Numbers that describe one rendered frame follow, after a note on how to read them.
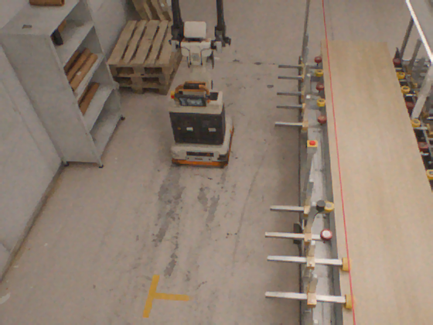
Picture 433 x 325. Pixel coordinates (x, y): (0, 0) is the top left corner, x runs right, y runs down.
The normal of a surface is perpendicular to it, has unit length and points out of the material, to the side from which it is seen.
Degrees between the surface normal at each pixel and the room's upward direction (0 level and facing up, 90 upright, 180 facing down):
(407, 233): 0
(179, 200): 0
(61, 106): 90
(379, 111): 0
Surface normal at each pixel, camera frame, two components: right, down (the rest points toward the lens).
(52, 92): -0.10, 0.76
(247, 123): -0.02, -0.65
